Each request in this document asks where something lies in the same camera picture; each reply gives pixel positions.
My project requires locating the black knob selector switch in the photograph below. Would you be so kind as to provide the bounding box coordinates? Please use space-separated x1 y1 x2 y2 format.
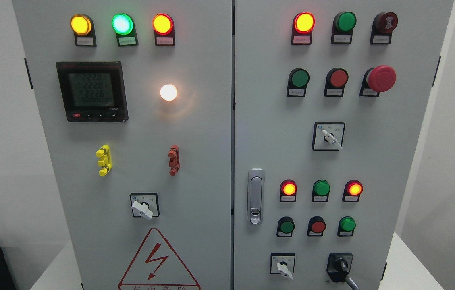
326 252 354 283

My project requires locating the red terminal connector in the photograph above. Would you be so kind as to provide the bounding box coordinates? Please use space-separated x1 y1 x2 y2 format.
168 144 181 176

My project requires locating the red lit indicator lower left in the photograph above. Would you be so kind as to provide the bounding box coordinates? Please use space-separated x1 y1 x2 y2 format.
279 179 297 202

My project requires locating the white lit indicator light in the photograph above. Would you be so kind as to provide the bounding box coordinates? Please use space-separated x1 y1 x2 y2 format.
160 84 178 102

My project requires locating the green push button upper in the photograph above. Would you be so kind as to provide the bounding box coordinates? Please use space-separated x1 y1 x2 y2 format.
286 68 310 98

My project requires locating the green push button lower left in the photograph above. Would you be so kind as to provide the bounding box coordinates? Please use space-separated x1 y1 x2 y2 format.
276 216 295 237

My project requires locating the green indicator lower middle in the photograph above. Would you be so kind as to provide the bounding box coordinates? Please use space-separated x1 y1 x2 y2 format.
312 180 331 203

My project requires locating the grey left cabinet door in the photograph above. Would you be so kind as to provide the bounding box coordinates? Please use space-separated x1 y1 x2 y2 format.
13 0 233 290

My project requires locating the grey cabinet door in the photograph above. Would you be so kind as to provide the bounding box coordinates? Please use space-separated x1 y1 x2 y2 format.
13 0 233 290
233 0 454 290

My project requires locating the grey right cabinet door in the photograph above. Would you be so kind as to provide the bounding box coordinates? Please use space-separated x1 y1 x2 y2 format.
233 0 454 290

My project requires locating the red push button lower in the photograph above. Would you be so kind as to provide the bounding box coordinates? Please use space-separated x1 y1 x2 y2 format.
307 216 326 237

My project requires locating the red push button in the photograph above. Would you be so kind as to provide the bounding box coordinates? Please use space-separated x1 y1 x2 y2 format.
307 216 326 237
324 68 349 97

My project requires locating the yellow terminal connector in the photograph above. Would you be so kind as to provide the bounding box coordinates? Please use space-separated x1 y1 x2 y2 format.
95 144 112 176

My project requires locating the red push button upper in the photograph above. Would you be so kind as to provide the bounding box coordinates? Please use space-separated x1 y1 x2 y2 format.
324 68 349 97

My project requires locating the red indicator lower right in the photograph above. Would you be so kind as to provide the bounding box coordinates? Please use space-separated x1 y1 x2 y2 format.
342 180 364 202

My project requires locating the red indicator light left door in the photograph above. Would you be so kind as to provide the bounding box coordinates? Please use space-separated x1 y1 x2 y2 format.
152 13 175 46

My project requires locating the red lightning warning sticker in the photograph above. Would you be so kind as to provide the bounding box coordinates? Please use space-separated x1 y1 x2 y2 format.
118 228 200 290

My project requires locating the green illuminated push button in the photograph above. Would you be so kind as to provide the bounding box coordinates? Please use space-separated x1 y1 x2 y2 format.
337 216 356 237

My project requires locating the red indicator light top right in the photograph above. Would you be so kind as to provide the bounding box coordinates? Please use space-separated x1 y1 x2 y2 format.
291 12 316 45

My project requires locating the black digital power meter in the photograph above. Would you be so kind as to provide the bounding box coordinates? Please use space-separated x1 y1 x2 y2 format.
56 61 129 122

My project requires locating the green lit indicator light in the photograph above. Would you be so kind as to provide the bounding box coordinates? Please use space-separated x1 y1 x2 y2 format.
112 13 138 47

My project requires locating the red emergency stop button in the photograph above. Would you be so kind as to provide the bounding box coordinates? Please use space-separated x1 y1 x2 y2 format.
359 65 397 97

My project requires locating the green indicator light top right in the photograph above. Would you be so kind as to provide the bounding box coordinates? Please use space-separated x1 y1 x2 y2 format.
331 11 357 44

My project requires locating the yellow indicator light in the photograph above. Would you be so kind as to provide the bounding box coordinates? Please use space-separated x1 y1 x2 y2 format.
70 14 96 47

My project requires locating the dark red buzzer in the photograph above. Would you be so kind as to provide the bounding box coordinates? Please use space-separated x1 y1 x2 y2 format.
370 12 399 45

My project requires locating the silver door handle lock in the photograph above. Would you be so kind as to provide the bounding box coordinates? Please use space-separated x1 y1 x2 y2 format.
247 168 265 225

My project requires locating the white selector switch upper right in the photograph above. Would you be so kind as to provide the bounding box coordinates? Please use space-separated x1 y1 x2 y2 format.
312 122 345 151

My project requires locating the white selector switch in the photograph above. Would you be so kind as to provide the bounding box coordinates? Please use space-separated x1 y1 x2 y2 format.
270 252 296 280
312 122 345 151

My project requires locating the white selector switch left door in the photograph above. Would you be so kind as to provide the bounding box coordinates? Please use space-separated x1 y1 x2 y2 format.
130 193 160 220

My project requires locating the white selector switch bottom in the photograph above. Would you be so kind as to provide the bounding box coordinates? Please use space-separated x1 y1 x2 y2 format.
270 252 296 280

